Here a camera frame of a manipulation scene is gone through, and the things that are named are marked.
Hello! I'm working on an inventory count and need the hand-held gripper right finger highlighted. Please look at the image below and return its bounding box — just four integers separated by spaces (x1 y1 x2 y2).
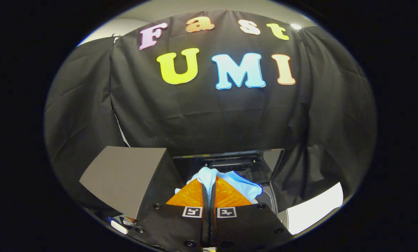
209 176 294 251

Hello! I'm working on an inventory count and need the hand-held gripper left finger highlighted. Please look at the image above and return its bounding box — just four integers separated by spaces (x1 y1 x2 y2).
130 177 210 252

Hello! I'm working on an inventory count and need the light blue polo shirt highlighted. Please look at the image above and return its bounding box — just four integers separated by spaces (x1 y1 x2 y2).
175 167 263 205

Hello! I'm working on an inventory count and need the grey cabinet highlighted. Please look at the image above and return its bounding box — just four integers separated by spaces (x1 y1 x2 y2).
79 146 188 222

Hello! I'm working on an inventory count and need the black backdrop cloth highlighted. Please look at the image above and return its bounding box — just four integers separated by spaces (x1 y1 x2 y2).
44 10 377 215

